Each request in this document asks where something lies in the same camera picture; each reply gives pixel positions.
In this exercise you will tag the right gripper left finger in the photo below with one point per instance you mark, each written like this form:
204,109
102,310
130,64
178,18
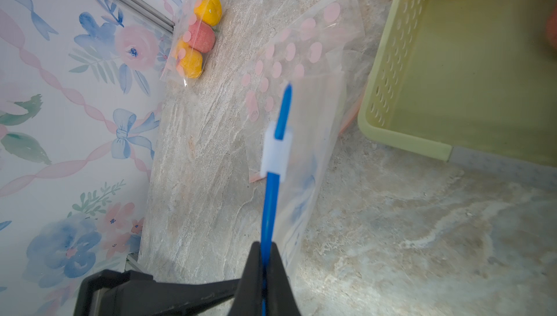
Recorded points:
248,300

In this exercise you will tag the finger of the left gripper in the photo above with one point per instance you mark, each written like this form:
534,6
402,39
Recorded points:
136,293

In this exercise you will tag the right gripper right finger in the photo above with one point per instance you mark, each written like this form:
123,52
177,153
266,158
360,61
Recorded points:
279,298

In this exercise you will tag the blue zipper clear bag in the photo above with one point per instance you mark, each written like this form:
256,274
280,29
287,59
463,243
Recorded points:
301,160

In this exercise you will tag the yellow peach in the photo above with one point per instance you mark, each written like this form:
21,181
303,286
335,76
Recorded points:
189,61
209,11

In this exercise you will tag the pink peach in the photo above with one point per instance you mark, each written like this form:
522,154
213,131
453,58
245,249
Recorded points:
200,36

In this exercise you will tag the pink zipper clear bag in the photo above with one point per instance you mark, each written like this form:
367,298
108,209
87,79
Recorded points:
305,48
186,17

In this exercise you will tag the green plastic basket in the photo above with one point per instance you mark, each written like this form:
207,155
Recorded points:
470,81

